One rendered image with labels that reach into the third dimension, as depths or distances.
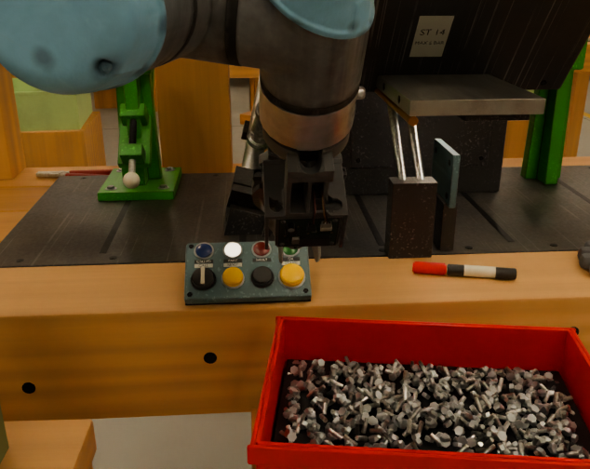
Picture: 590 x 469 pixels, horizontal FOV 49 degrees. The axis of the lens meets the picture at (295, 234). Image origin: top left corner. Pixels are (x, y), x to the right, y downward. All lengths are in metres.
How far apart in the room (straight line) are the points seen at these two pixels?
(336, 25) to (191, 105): 0.91
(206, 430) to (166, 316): 1.28
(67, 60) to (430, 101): 0.53
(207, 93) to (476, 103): 0.65
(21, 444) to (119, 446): 1.35
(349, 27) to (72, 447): 0.46
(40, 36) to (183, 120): 1.01
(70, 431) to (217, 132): 0.77
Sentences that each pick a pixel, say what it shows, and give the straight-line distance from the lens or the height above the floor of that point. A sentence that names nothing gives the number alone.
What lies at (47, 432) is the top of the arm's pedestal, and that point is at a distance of 0.71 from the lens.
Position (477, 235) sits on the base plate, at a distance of 1.01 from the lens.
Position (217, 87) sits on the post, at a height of 1.06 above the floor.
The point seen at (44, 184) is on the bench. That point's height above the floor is 0.88.
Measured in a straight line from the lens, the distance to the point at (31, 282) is 0.90.
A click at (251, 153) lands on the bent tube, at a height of 1.01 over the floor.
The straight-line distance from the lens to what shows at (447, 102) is 0.78.
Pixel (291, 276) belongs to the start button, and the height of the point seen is 0.93.
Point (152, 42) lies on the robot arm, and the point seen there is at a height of 1.23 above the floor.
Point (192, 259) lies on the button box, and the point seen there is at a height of 0.94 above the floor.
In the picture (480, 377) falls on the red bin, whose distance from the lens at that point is 0.71.
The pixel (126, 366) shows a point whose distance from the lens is 0.82.
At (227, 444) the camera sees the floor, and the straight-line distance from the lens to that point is 1.99.
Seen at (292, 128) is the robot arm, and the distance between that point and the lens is 0.49.
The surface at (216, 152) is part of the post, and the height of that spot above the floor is 0.93.
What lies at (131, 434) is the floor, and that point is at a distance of 2.07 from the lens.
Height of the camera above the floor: 1.27
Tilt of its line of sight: 22 degrees down
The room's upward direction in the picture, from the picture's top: straight up
